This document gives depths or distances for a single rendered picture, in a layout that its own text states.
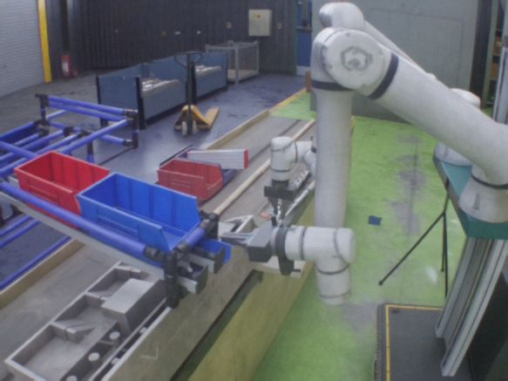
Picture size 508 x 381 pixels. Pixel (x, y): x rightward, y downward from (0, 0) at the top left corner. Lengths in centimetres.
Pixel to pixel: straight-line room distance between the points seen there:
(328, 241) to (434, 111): 39
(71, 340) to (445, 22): 649
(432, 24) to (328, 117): 587
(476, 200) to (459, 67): 569
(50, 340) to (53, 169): 57
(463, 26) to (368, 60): 611
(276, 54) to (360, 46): 1030
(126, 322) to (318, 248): 61
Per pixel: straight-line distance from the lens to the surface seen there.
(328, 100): 96
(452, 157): 168
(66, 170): 135
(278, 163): 162
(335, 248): 95
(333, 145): 99
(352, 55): 77
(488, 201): 126
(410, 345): 207
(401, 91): 83
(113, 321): 127
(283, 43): 1096
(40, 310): 169
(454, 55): 682
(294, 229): 101
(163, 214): 112
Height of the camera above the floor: 178
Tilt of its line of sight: 26 degrees down
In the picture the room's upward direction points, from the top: straight up
